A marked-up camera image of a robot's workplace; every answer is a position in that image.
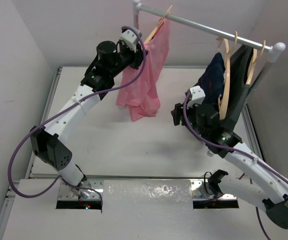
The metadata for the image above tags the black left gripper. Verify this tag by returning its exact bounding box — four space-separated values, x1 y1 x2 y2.
107 38 145 77

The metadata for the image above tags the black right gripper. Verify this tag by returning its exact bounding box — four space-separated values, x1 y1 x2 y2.
172 99 207 140

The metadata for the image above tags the pink t shirt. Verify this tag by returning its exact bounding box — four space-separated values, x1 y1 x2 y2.
116 19 171 122

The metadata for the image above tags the beige plastic hanger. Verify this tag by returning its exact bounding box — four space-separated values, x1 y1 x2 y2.
144 5 172 44

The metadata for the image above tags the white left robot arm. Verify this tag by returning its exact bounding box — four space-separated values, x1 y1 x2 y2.
30 40 147 190

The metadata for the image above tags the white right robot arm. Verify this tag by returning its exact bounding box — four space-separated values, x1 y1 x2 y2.
171 103 288 229

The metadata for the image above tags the beige hanger with blue garment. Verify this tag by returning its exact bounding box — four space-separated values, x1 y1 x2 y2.
217 31 238 120

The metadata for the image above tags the beige hanger with green garment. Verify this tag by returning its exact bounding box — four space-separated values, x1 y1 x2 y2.
245 40 266 86

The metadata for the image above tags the navy blue garment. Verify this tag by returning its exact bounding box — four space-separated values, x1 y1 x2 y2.
197 52 226 110

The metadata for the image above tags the dark green garment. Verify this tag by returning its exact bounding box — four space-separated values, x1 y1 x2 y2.
221 45 253 131

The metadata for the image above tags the white metal clothes rack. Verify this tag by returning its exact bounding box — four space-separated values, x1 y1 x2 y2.
131 0 286 157

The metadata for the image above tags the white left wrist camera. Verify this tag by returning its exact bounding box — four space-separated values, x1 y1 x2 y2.
119 26 142 53

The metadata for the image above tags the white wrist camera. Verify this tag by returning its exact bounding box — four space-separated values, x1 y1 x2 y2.
119 26 142 53
186 85 206 109

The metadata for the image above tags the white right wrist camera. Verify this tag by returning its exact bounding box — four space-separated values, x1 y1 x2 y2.
186 85 206 109

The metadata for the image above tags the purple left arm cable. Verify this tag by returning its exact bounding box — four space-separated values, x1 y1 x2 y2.
7 25 148 208

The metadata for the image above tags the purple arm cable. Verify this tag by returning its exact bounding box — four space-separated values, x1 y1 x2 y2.
183 92 288 240
7 25 148 208

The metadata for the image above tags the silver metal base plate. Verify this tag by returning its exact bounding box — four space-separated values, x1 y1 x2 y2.
56 178 239 210

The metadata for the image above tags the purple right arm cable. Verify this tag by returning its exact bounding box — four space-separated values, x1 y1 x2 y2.
183 92 288 240

